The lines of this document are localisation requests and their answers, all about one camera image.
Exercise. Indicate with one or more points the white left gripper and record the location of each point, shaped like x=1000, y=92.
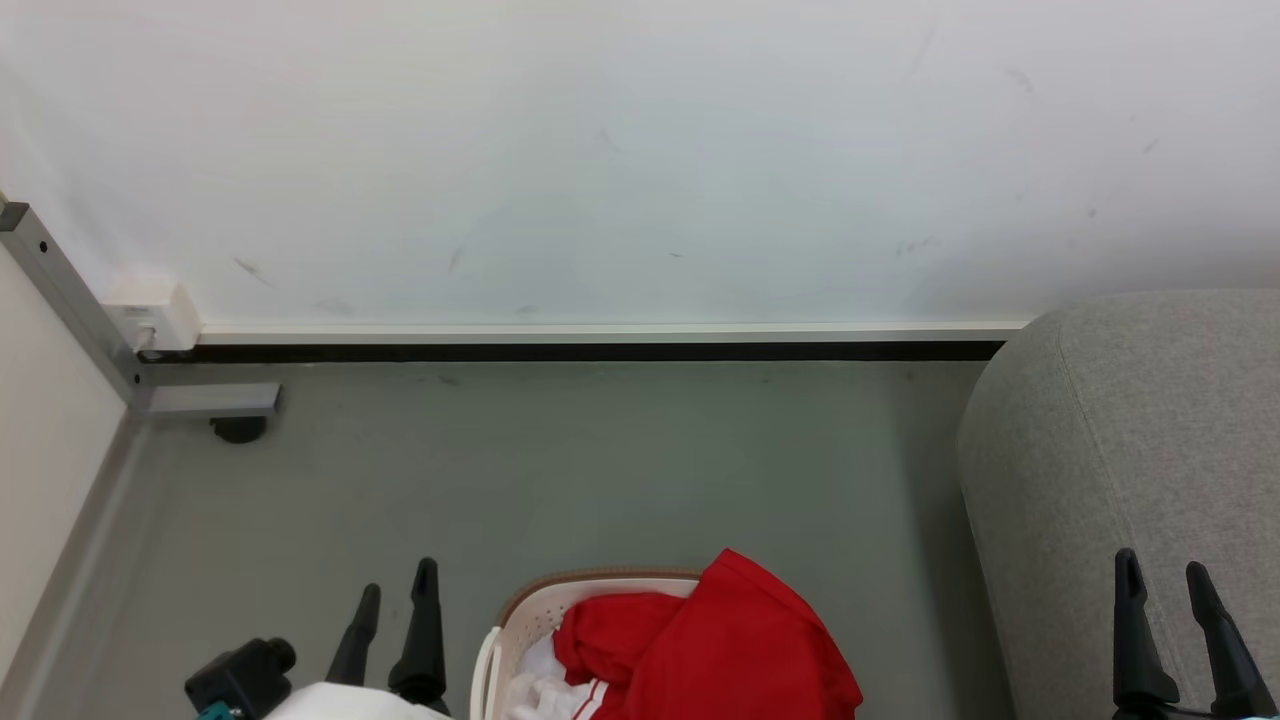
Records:
x=300, y=690

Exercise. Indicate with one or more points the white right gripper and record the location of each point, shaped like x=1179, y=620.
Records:
x=1190, y=713

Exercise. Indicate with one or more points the white garment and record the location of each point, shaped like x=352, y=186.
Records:
x=550, y=690

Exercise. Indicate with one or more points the grey fabric sofa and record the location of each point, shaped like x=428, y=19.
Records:
x=1120, y=470

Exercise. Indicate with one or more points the white laundry basket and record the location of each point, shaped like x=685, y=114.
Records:
x=525, y=630

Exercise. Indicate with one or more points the white and black baseboard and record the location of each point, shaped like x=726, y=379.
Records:
x=600, y=342

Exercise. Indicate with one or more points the black round frame foot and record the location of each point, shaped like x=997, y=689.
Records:
x=239, y=429

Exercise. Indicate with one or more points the white wall socket box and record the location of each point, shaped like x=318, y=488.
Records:
x=155, y=312

